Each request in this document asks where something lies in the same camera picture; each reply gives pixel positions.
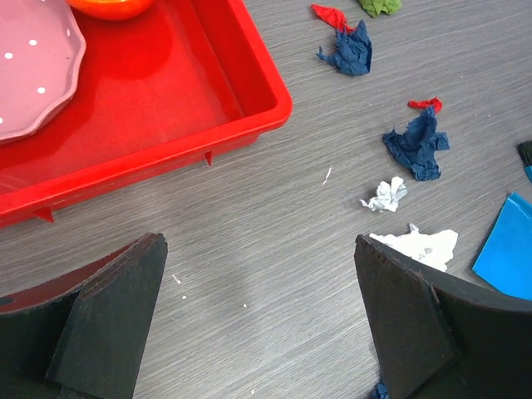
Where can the orange bowl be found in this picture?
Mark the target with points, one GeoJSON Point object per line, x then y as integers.
{"type": "Point", "coordinates": [111, 10]}

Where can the blue paper scrap upper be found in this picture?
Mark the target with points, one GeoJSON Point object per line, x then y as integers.
{"type": "Point", "coordinates": [353, 51]}

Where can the small white paper scrap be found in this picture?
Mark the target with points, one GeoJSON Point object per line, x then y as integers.
{"type": "Point", "coordinates": [387, 196]}

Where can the blue hand brush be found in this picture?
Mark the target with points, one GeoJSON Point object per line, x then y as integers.
{"type": "Point", "coordinates": [525, 152]}

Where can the small red paper scrap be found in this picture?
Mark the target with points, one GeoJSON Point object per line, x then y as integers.
{"type": "Point", "coordinates": [434, 102]}

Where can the large white paper scrap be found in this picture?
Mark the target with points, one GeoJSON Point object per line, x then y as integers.
{"type": "Point", "coordinates": [433, 250]}

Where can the blue paper scrap middle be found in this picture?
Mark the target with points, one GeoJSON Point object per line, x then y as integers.
{"type": "Point", "coordinates": [415, 148]}

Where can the long blue paper scrap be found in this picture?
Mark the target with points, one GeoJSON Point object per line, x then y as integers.
{"type": "Point", "coordinates": [379, 392]}

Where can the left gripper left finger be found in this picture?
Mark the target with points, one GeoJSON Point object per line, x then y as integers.
{"type": "Point", "coordinates": [83, 334]}

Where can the blue dustpan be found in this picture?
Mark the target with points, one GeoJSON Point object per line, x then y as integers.
{"type": "Point", "coordinates": [505, 260]}

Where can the pink polka dot plate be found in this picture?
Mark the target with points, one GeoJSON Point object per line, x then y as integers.
{"type": "Point", "coordinates": [42, 48]}

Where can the green paper scrap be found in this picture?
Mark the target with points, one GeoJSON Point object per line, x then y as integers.
{"type": "Point", "coordinates": [375, 8]}

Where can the red plastic tray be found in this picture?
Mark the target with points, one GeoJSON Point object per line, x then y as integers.
{"type": "Point", "coordinates": [183, 82]}

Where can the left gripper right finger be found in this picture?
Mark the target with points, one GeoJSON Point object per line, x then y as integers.
{"type": "Point", "coordinates": [439, 336]}

